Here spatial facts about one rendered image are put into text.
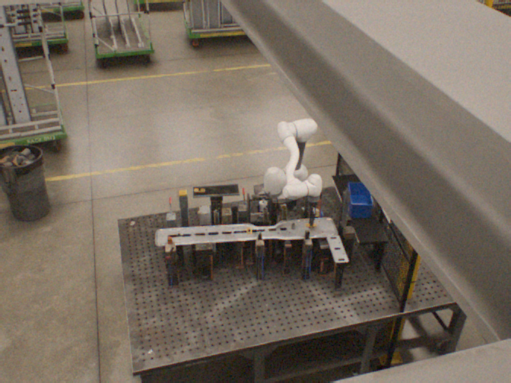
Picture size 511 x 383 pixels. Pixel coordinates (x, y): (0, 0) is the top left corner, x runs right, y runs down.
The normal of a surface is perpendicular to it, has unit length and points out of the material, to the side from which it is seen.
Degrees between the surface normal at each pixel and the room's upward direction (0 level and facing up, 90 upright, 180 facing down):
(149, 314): 0
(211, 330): 0
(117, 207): 0
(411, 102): 90
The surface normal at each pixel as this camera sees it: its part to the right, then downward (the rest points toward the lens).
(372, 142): 0.01, -0.82
